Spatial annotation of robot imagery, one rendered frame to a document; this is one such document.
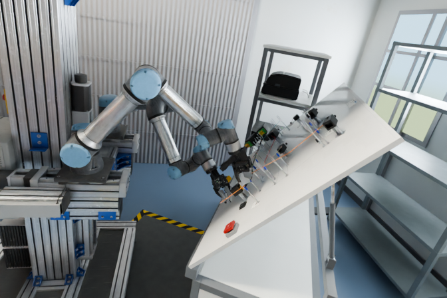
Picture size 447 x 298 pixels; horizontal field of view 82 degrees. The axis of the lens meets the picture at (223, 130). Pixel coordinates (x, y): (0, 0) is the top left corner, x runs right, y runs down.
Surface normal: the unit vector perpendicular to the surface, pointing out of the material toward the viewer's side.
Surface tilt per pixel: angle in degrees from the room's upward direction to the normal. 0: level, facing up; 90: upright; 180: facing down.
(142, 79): 84
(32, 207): 90
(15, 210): 90
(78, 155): 96
